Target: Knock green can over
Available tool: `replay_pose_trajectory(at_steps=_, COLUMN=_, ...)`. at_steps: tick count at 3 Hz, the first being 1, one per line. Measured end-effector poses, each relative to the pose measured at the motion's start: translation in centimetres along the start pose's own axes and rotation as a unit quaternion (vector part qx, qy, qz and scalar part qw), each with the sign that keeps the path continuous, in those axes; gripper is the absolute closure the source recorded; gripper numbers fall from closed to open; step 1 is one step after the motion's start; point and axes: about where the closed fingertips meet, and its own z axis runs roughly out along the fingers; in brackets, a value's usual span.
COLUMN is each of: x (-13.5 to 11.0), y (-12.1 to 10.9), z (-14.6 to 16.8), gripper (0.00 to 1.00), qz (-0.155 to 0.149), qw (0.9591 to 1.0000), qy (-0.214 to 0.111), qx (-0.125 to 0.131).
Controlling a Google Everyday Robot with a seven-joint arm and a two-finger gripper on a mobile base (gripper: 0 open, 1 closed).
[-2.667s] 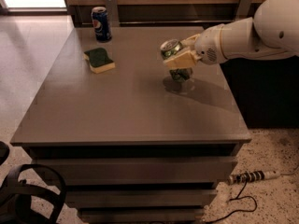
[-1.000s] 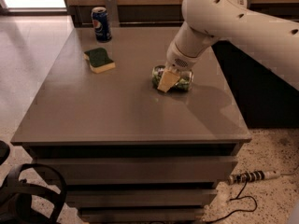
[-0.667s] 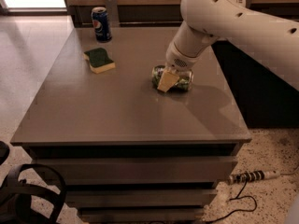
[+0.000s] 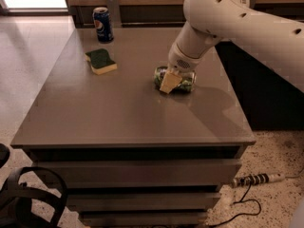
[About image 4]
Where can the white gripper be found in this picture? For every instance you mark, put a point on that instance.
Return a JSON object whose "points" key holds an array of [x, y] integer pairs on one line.
{"points": [[180, 61]]}

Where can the green soda can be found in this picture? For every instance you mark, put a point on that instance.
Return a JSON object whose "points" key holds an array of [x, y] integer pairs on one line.
{"points": [[185, 85]]}

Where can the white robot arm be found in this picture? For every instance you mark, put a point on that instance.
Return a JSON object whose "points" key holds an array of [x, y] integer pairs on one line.
{"points": [[277, 42]]}

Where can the blue Pepsi can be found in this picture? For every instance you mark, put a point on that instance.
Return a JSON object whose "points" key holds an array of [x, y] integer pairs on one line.
{"points": [[102, 23]]}

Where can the grey drawer cabinet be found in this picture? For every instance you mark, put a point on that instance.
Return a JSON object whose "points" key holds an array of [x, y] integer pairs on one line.
{"points": [[129, 154]]}

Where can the green and yellow sponge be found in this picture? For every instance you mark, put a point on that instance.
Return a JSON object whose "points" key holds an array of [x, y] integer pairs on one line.
{"points": [[100, 61]]}

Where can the white power strip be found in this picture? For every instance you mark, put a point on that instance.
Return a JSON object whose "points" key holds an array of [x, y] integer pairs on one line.
{"points": [[256, 179]]}

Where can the black office chair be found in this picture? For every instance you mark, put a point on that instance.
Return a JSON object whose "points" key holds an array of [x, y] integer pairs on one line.
{"points": [[16, 198]]}

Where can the left metal bracket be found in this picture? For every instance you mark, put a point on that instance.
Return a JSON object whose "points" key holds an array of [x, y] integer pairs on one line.
{"points": [[114, 10]]}

